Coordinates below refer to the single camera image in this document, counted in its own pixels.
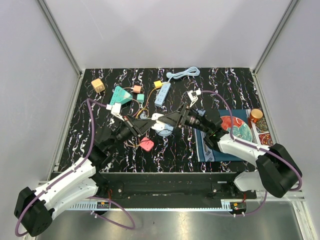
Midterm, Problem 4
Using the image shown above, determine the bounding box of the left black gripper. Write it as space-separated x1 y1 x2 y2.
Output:
107 113 156 153

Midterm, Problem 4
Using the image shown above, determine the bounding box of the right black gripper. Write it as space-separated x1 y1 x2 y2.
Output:
158 103 211 134

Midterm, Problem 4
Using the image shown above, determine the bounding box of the round light blue power socket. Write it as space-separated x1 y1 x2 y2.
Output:
155 124 174 137

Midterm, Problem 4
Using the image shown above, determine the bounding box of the pink square plug adapter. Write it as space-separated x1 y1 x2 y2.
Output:
139 137 155 152

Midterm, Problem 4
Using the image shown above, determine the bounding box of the white square plug adapter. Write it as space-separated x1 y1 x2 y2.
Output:
151 113 166 131

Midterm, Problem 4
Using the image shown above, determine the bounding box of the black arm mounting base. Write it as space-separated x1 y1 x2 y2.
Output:
94 172 257 209

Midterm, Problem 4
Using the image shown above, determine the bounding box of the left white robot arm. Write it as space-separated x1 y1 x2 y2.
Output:
14 115 156 237

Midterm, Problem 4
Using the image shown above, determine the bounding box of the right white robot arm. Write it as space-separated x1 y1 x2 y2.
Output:
154 104 302 199

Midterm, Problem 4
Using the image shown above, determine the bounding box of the teal small charger plug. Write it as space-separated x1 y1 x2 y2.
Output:
136 93 145 103

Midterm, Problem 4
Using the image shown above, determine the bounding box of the salmon small charger plug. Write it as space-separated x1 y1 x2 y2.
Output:
132 85 143 94

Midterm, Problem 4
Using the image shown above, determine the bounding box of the yellow small charger plug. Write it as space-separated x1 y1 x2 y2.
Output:
153 80 163 89

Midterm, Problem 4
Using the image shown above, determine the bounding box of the light blue long power strip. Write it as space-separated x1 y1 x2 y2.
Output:
154 82 171 107

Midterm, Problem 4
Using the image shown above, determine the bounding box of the teal triangular power strip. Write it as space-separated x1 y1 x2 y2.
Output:
109 86 133 106

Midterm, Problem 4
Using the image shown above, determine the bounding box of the dark blue patterned placemat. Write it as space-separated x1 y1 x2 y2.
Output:
194 109 251 162

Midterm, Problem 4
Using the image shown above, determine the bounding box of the red floral ceramic plate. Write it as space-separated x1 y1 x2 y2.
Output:
221 116 253 142

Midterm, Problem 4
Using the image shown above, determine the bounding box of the copper metal cup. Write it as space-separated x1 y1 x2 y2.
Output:
249 108 264 123

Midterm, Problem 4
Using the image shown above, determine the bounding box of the colourful patterned coaster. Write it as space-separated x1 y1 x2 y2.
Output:
249 117 274 146

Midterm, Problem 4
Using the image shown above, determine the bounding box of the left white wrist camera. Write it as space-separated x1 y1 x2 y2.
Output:
106 102 124 121

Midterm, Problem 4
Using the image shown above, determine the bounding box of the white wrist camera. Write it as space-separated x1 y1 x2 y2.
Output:
106 102 124 121
187 88 202 108

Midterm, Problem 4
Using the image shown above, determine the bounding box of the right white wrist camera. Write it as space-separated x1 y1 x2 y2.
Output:
187 88 202 108

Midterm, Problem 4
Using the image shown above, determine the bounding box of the orange thin charging cable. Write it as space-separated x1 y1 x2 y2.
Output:
119 86 159 148

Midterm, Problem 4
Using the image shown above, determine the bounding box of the light blue coiled power cord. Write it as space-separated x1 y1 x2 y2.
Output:
165 66 201 83

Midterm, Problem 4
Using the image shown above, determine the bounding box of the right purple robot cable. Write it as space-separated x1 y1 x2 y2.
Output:
199 90 303 218

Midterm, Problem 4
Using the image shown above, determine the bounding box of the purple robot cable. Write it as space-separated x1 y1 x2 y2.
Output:
199 90 303 218
14 98 137 237

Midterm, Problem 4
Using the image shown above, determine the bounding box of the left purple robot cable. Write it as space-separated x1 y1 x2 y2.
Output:
14 98 137 237

